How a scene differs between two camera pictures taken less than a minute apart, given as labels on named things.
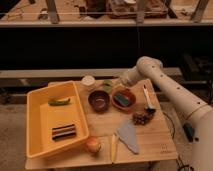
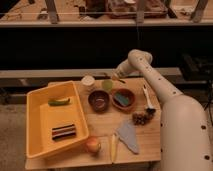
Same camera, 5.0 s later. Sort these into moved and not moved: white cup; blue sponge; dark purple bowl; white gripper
Moved: white gripper
Not moved: dark purple bowl; white cup; blue sponge
